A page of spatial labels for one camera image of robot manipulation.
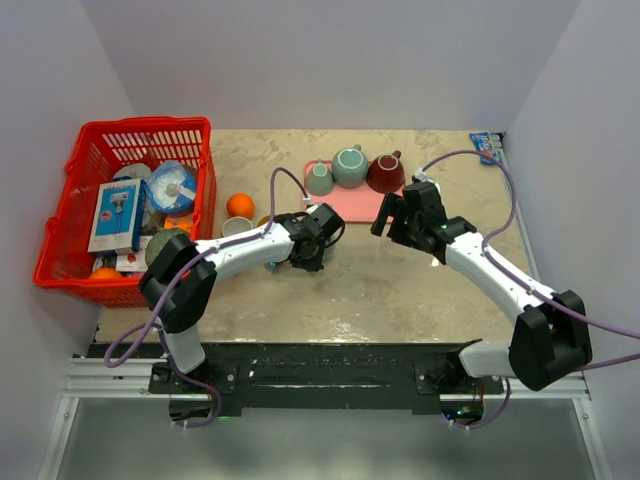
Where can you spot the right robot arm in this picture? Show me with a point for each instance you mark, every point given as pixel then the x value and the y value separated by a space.
pixel 547 343

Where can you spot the small teal mug left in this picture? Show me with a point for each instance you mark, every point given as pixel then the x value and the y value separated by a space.
pixel 319 180

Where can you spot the grey-blue mug front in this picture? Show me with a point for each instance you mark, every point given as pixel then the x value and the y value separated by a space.
pixel 330 250

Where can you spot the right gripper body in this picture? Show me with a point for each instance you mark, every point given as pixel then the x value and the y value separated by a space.
pixel 404 228

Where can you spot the green melon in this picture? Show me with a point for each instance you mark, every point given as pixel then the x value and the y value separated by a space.
pixel 162 240

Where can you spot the dark red mug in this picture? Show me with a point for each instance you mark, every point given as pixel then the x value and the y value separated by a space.
pixel 386 173

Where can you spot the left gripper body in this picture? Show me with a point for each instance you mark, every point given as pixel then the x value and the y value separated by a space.
pixel 314 260

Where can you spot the blue snack packet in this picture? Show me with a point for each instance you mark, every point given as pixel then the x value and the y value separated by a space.
pixel 483 143

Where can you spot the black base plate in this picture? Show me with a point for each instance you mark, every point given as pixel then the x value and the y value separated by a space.
pixel 409 377

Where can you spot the pink tray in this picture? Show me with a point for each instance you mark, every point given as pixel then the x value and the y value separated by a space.
pixel 357 205

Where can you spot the white speckled mug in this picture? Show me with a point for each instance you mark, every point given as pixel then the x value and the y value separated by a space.
pixel 236 225

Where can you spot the round tin can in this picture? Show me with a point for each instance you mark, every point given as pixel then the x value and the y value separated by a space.
pixel 132 172

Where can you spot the red plastic basket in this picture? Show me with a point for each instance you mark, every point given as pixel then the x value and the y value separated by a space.
pixel 101 149

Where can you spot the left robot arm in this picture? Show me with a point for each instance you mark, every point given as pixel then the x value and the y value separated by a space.
pixel 178 283

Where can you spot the orange fruit on table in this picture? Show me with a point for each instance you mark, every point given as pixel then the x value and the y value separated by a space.
pixel 240 205

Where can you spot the blue white plastic bag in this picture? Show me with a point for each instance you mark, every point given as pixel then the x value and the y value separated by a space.
pixel 172 188

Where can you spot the blue product box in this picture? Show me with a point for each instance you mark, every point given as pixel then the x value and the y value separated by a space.
pixel 116 226

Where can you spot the blue butterfly mug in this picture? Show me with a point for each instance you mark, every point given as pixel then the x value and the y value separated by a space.
pixel 270 267

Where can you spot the orange fruit in basket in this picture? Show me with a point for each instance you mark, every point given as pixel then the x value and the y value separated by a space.
pixel 105 274

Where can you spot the teal mug back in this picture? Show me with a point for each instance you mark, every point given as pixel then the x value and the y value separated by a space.
pixel 350 167

